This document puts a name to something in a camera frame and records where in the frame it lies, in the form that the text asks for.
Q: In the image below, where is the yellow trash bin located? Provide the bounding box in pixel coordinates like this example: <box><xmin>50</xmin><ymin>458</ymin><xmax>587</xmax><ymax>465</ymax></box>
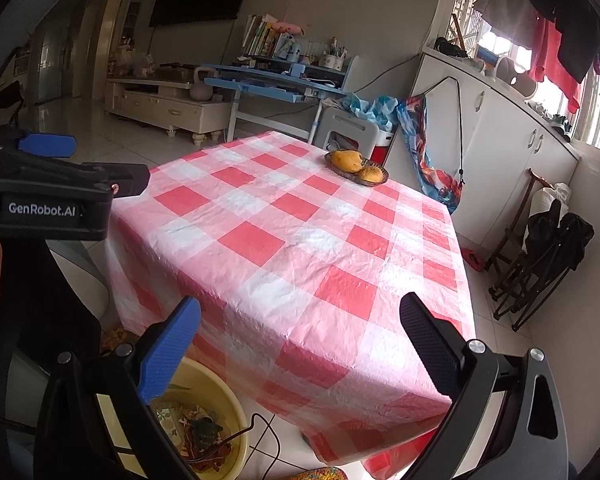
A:
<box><xmin>150</xmin><ymin>358</ymin><xmax>249</xmax><ymax>480</ymax></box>

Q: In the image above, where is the yellow mango middle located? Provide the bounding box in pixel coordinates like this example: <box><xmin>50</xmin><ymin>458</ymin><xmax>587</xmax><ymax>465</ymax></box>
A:
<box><xmin>329</xmin><ymin>150</ymin><xmax>365</xmax><ymax>174</ymax></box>

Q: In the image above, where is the yellow mango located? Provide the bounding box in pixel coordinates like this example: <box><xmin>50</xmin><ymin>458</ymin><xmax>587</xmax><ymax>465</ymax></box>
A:
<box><xmin>329</xmin><ymin>150</ymin><xmax>365</xmax><ymax>174</ymax></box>
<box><xmin>356</xmin><ymin>165</ymin><xmax>385</xmax><ymax>184</ymax></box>

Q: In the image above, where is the row of books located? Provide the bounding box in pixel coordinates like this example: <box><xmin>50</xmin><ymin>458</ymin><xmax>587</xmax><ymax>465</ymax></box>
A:
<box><xmin>242</xmin><ymin>14</ymin><xmax>304</xmax><ymax>60</ymax></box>

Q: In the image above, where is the pink kettlebell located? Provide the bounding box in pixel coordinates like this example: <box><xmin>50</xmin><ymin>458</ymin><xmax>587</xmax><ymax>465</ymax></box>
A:
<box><xmin>189</xmin><ymin>66</ymin><xmax>218</xmax><ymax>102</ymax></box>

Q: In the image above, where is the woven fruit basket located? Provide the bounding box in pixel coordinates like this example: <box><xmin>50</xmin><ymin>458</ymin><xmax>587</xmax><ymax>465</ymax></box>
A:
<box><xmin>324</xmin><ymin>150</ymin><xmax>389</xmax><ymax>188</ymax></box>

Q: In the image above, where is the colourful slipper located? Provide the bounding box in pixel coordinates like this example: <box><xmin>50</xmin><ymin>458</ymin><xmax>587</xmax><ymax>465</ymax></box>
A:
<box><xmin>285</xmin><ymin>467</ymin><xmax>348</xmax><ymax>480</ymax></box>

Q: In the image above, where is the red hanging garment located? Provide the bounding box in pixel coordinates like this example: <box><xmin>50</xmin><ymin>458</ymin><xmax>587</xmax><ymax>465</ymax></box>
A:
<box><xmin>528</xmin><ymin>16</ymin><xmax>582</xmax><ymax>114</ymax></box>

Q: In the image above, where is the red snack bag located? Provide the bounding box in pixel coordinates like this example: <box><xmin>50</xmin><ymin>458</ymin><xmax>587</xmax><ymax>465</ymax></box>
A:
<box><xmin>180</xmin><ymin>408</ymin><xmax>232</xmax><ymax>474</ymax></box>

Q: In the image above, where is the yellow mango right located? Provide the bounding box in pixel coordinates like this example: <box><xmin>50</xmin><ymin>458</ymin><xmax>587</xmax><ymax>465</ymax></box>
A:
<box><xmin>356</xmin><ymin>165</ymin><xmax>385</xmax><ymax>184</ymax></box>

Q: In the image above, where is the green snack wrapper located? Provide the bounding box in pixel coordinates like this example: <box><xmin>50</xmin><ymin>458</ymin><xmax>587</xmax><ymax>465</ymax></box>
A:
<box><xmin>188</xmin><ymin>416</ymin><xmax>223</xmax><ymax>450</ymax></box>

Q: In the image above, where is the pink checkered tablecloth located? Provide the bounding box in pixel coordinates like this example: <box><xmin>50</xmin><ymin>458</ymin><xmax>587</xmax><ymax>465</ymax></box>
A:
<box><xmin>106</xmin><ymin>132</ymin><xmax>475</xmax><ymax>479</ymax></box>

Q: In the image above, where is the white cabinet row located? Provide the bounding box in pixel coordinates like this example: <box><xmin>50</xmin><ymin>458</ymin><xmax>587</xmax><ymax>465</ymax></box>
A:
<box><xmin>411</xmin><ymin>48</ymin><xmax>580</xmax><ymax>252</ymax></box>

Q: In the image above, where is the blue plastic bag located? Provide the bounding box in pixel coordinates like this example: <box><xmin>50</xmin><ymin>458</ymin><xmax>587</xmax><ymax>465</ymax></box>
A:
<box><xmin>340</xmin><ymin>93</ymin><xmax>399</xmax><ymax>132</ymax></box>

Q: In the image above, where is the cream TV cabinet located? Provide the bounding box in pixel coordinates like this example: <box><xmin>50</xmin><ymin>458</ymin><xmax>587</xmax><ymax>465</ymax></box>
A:
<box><xmin>104</xmin><ymin>78</ymin><xmax>230</xmax><ymax>145</ymax></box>

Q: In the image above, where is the blue study desk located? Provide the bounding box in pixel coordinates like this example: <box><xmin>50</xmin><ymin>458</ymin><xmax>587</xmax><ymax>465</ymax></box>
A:
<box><xmin>204</xmin><ymin>56</ymin><xmax>358</xmax><ymax>144</ymax></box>

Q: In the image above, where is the white plastic stool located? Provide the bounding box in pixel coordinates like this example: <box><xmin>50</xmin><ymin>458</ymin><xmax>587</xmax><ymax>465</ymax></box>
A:
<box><xmin>313</xmin><ymin>107</ymin><xmax>393</xmax><ymax>165</ymax></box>

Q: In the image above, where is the colourful hanging bag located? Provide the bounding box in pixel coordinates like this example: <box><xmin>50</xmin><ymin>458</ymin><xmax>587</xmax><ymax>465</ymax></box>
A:
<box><xmin>395</xmin><ymin>93</ymin><xmax>465</xmax><ymax>216</ymax></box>

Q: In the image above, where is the black folding chair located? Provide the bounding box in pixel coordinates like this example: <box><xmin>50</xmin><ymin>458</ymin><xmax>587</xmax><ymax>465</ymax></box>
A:
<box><xmin>484</xmin><ymin>169</ymin><xmax>595</xmax><ymax>332</ymax></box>

